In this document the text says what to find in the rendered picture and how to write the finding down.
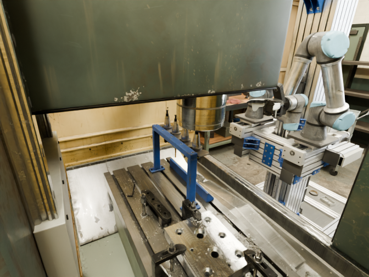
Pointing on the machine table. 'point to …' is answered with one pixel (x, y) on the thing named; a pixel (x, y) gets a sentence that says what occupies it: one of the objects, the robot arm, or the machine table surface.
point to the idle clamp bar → (165, 218)
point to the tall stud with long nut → (143, 203)
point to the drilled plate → (194, 270)
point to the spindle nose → (201, 112)
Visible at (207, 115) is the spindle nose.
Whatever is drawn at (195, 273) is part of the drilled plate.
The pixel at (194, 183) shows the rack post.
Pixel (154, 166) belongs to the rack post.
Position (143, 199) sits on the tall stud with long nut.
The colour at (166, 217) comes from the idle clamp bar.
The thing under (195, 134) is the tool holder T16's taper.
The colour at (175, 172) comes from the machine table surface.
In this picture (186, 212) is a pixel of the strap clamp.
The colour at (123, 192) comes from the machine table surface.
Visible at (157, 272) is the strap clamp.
